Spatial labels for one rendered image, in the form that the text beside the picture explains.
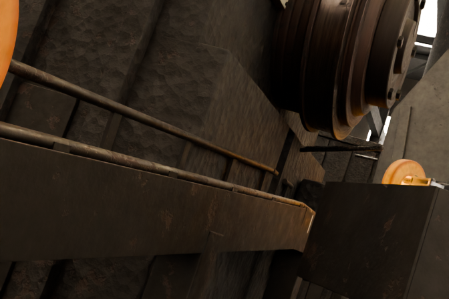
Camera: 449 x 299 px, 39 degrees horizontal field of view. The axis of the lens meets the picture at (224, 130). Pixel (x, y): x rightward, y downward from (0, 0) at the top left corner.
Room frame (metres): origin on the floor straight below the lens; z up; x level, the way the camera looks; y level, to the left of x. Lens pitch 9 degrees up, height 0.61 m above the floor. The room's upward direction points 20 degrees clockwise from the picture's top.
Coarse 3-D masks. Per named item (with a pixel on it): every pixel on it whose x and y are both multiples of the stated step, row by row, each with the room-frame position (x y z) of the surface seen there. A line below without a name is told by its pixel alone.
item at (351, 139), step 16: (320, 144) 5.55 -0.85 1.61; (336, 144) 5.49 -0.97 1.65; (352, 144) 5.42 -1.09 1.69; (368, 144) 5.37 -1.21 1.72; (320, 160) 5.50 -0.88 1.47; (336, 160) 5.48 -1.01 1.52; (352, 160) 5.43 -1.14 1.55; (368, 160) 5.36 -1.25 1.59; (336, 176) 5.46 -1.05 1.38; (352, 176) 5.41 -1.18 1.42; (368, 176) 5.34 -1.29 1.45; (304, 288) 5.42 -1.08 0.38; (320, 288) 5.39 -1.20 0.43
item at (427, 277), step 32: (352, 192) 0.79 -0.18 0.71; (384, 192) 0.72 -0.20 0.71; (416, 192) 0.65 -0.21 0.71; (448, 192) 0.63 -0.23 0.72; (320, 224) 0.85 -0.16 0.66; (352, 224) 0.77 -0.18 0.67; (384, 224) 0.70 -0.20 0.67; (416, 224) 0.64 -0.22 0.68; (448, 224) 0.63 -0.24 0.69; (320, 256) 0.82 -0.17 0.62; (352, 256) 0.74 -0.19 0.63; (384, 256) 0.68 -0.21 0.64; (416, 256) 0.62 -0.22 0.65; (448, 256) 0.63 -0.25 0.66; (352, 288) 0.72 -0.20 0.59; (384, 288) 0.66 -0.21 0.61; (416, 288) 0.63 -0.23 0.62; (448, 288) 0.63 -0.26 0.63
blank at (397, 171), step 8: (400, 160) 1.75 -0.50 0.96; (408, 160) 1.74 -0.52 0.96; (392, 168) 1.73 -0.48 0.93; (400, 168) 1.73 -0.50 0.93; (408, 168) 1.74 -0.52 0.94; (416, 168) 1.76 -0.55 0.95; (384, 176) 1.74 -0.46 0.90; (392, 176) 1.72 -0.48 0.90; (400, 176) 1.73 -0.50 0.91; (424, 176) 1.78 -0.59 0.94
